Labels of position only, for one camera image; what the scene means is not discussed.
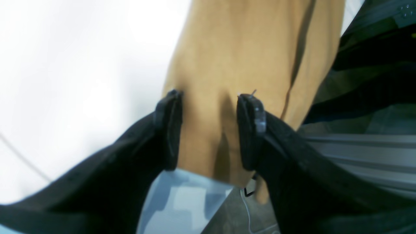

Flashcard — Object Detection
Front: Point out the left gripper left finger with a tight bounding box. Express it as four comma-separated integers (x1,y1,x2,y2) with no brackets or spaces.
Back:
0,89,183,234

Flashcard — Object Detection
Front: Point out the brown t-shirt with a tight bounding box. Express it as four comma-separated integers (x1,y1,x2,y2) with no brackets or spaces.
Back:
163,0,345,187

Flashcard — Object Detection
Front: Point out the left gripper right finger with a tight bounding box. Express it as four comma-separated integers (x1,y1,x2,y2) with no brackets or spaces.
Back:
237,94,416,234

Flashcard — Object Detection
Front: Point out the aluminium frame post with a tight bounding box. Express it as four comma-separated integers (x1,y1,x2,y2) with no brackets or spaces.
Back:
299,104,416,199

